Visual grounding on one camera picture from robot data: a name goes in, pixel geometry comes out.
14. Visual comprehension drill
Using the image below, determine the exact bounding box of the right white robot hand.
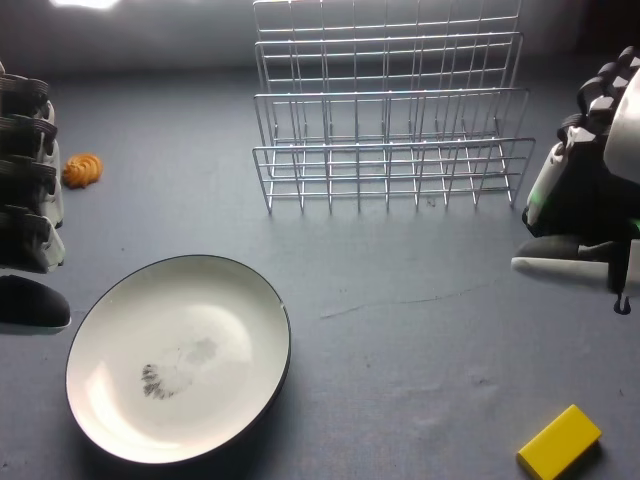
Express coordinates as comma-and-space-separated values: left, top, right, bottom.
510, 47, 640, 316

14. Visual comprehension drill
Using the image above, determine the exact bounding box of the yellow rectangular block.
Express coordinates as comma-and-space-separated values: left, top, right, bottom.
516, 403, 603, 480

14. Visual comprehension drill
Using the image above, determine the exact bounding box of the orange swirl cookie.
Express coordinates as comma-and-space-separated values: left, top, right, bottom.
61, 153, 104, 190

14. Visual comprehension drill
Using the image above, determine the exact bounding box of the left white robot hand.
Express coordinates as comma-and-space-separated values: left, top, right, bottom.
0, 59, 73, 334

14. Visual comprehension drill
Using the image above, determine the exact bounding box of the silver wire dish rack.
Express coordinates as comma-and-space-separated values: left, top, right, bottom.
251, 0, 537, 215

